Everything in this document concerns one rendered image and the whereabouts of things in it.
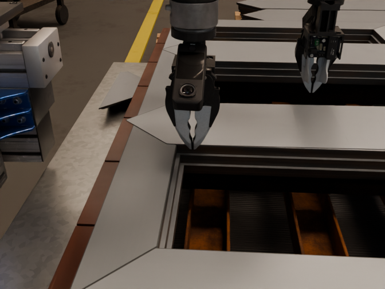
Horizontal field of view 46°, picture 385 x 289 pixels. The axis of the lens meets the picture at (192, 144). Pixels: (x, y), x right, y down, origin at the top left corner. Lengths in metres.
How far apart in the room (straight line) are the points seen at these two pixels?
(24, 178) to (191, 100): 1.82
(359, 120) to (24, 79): 0.68
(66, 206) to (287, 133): 0.48
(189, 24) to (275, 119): 0.30
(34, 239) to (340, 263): 0.57
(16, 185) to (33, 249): 1.47
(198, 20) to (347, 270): 0.40
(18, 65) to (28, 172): 1.50
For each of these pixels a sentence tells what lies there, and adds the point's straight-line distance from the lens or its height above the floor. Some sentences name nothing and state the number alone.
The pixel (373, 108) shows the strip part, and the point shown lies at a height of 0.87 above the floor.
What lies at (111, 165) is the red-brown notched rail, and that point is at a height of 0.83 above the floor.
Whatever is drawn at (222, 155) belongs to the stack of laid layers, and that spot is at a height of 0.85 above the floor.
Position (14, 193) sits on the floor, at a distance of 2.31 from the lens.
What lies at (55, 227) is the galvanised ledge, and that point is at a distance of 0.94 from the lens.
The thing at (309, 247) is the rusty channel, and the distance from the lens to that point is 0.89.
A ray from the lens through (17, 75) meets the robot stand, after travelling 0.99.
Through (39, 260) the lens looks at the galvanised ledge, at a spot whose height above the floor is 0.68.
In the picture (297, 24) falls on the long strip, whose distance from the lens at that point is 1.58.
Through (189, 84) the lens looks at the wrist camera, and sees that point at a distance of 0.67.
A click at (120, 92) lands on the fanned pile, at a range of 1.40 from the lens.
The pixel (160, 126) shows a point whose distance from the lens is 0.86.
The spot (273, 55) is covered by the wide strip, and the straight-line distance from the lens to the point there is 1.27.
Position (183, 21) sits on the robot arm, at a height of 1.09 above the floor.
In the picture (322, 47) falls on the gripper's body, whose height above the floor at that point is 0.98.
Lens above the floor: 1.26
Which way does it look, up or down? 30 degrees down
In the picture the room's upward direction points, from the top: straight up
